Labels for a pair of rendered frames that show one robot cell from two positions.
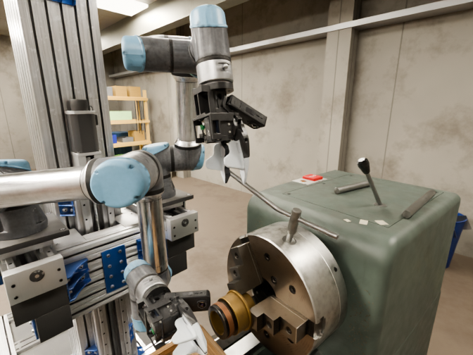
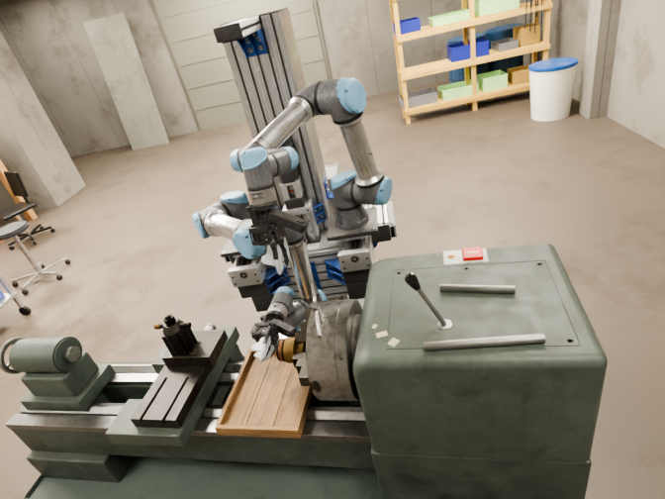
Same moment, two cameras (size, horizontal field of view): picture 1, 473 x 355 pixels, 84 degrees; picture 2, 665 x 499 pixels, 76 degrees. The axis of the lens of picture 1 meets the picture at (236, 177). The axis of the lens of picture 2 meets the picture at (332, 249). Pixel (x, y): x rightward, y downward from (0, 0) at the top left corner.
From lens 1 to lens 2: 1.12 m
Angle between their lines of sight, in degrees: 54
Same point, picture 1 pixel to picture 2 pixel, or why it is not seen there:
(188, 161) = (365, 198)
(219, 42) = (251, 180)
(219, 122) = (256, 235)
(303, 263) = (314, 342)
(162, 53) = not seen: hidden behind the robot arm
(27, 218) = not seen: hidden behind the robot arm
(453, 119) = not seen: outside the picture
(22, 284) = (237, 277)
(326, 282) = (326, 361)
